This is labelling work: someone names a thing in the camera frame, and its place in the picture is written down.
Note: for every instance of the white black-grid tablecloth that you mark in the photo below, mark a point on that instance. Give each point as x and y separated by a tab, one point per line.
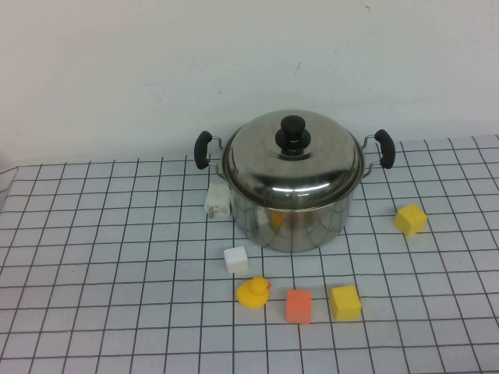
429	280

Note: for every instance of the white cube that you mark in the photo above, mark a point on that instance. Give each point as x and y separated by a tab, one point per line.
236	260

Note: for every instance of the steel lid with black knob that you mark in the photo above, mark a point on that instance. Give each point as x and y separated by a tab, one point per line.
292	179

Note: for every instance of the orange block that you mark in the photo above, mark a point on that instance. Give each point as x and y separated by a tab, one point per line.
298	308

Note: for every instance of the yellow rubber duck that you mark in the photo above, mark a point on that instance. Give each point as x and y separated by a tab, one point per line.
252	297

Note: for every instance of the white power adapter plug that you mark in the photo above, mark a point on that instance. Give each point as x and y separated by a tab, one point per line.
216	200

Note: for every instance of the yellow cube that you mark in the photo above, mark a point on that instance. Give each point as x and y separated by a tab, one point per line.
411	220
345	304

